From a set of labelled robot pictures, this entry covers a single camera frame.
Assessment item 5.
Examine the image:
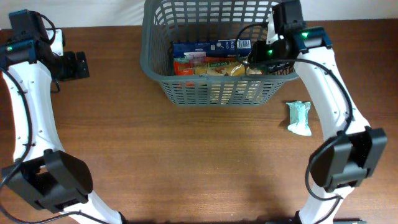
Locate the blue pasta box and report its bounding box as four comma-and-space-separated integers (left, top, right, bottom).
173, 39, 252, 58

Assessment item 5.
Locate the mint green packet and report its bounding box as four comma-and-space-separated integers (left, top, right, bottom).
287, 101, 312, 136

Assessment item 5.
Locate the beige food pouch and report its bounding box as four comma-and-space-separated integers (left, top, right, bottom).
206, 62, 264, 105

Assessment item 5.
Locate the orange spaghetti packet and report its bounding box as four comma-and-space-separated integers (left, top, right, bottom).
174, 57, 241, 77

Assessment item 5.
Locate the grey plastic basket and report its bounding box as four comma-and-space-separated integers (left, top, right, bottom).
140, 1, 298, 106

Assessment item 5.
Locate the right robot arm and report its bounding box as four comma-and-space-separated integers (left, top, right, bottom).
248, 1, 387, 223

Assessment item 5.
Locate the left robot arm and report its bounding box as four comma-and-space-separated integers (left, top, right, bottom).
1, 9, 126, 223

